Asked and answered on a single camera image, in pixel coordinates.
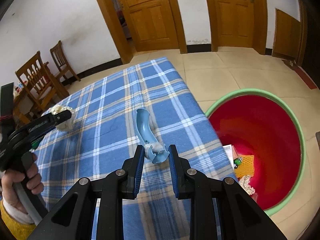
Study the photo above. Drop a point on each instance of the tall carved wooden chair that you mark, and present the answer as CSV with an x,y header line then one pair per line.
x,y
37,80

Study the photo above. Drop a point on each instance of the open wooden door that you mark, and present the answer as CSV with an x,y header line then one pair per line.
x,y
147,12

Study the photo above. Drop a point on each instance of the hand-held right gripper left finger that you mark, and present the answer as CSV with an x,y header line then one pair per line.
x,y
138,172

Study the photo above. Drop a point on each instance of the dark doorway frame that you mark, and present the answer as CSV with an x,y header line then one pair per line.
x,y
303,30

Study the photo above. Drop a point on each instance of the yellow foam net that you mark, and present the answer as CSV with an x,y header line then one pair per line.
x,y
246,166

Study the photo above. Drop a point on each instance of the white tissue wad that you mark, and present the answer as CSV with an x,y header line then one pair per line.
x,y
157,148

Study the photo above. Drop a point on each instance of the large cream paper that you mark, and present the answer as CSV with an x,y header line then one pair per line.
x,y
63,126

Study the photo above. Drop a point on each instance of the wooden dining table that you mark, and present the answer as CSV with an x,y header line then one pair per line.
x,y
21,105

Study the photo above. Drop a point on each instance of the wooden cabinet panel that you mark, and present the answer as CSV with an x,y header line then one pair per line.
x,y
286,35

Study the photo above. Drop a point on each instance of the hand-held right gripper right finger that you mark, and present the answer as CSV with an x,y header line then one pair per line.
x,y
174,173

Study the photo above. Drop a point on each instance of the white and teal box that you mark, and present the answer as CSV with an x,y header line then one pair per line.
x,y
228,155

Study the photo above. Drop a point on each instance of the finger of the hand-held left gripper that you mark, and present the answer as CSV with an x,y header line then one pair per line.
x,y
50,121

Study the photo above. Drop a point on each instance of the blue plaid tablecloth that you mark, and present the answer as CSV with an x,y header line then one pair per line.
x,y
112,100

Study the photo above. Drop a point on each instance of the red door mat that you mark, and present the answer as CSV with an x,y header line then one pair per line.
x,y
306,77

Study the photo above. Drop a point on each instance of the small cream paper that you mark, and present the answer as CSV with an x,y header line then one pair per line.
x,y
247,185

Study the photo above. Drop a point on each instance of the red bin with green rim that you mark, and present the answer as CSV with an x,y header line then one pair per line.
x,y
262,130

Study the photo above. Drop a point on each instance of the grey slippers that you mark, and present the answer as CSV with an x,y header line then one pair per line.
x,y
288,63

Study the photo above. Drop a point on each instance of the person's left hand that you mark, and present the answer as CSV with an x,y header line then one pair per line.
x,y
33,177

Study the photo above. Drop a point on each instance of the person's left forearm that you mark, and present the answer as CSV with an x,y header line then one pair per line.
x,y
12,227

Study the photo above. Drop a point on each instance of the closed wooden door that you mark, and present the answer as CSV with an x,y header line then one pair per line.
x,y
235,12

